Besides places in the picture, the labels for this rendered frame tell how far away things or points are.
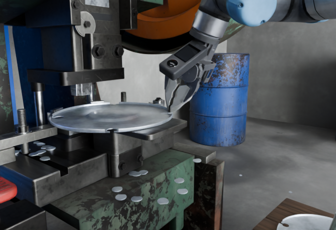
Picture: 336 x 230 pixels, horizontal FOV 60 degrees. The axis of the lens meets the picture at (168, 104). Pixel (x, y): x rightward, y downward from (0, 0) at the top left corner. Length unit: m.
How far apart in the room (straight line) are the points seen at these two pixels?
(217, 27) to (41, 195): 0.49
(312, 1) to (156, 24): 0.59
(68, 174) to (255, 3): 0.48
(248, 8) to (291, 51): 3.36
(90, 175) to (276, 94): 3.46
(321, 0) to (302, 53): 3.31
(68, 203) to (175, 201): 0.30
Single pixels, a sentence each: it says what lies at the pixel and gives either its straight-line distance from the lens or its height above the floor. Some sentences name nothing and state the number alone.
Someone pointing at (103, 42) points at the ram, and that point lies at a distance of 0.70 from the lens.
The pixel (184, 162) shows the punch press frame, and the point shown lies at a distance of 0.80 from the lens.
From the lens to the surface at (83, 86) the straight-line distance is 0.78.
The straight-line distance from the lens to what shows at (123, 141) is 0.68.
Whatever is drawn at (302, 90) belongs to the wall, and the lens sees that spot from 3.89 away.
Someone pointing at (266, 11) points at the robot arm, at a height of 1.01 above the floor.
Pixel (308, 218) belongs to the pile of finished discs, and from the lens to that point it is 1.21.
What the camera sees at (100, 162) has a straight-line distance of 0.69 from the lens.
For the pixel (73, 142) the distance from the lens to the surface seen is 0.73.
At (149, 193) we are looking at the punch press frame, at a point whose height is 0.61.
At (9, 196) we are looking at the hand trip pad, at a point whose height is 0.75.
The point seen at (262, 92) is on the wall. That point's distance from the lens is 4.02.
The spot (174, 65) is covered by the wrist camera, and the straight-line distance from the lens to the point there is 0.62.
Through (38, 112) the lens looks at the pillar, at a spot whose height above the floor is 0.78.
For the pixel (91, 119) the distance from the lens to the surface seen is 0.68.
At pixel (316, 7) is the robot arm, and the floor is 1.01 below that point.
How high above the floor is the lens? 0.95
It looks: 11 degrees down
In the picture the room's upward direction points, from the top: straight up
